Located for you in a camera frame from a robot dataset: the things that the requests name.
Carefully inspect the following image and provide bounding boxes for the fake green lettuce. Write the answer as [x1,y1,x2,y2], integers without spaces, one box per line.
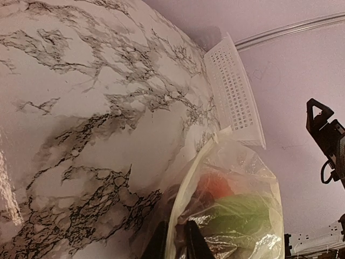
[189,194,282,241]

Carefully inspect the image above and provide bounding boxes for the fake orange carrot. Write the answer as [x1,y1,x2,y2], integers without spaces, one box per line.
[197,173,234,199]

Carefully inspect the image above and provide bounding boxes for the clear zip top bag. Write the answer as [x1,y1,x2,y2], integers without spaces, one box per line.
[164,128,285,258]

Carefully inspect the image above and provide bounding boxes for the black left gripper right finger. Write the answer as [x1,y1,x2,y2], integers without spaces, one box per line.
[184,221,209,259]

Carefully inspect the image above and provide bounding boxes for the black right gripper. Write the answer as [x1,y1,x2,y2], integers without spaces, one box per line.
[306,98,344,167]

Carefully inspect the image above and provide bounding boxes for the white perforated plastic basket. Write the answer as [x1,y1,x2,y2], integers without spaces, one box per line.
[204,35,266,149]

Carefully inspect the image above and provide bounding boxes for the aluminium corner post right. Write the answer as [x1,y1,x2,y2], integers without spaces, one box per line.
[235,12,344,52]

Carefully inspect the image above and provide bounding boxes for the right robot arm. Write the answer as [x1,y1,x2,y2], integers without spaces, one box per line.
[306,98,344,184]

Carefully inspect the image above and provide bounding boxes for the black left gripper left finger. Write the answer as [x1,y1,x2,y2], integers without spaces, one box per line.
[141,221,169,259]

